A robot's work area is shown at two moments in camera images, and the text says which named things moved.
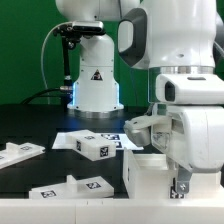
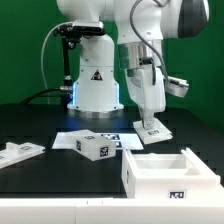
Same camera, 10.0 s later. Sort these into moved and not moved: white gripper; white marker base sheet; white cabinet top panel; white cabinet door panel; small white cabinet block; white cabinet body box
Moved: white cabinet door panel; white gripper
Not moved: white cabinet top panel; small white cabinet block; white cabinet body box; white marker base sheet
